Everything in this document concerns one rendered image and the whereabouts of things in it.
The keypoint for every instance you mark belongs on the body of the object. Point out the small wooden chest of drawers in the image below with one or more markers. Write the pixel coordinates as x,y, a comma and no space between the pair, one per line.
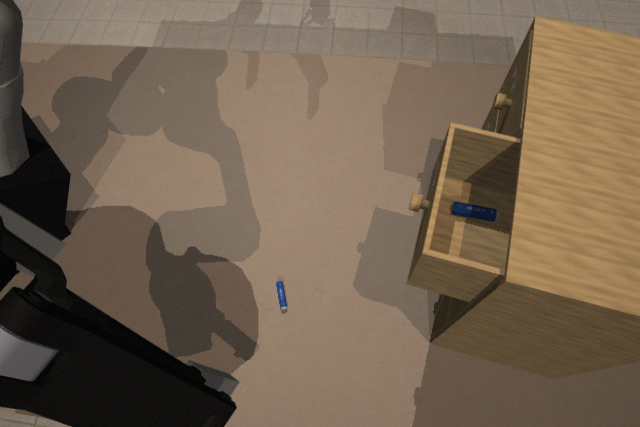
569,302

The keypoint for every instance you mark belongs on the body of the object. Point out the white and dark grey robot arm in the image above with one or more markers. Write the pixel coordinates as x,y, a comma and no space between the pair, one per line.
13,145

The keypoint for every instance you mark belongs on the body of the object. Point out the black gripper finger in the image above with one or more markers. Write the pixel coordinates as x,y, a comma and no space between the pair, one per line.
32,234
63,367

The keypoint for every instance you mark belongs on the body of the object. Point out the dark blue battery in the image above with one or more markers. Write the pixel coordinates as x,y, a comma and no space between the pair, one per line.
281,294

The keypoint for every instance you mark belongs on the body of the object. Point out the blue aa battery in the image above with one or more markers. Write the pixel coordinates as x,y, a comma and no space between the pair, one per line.
474,211

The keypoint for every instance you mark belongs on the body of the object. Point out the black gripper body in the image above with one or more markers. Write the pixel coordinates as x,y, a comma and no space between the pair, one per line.
7,270

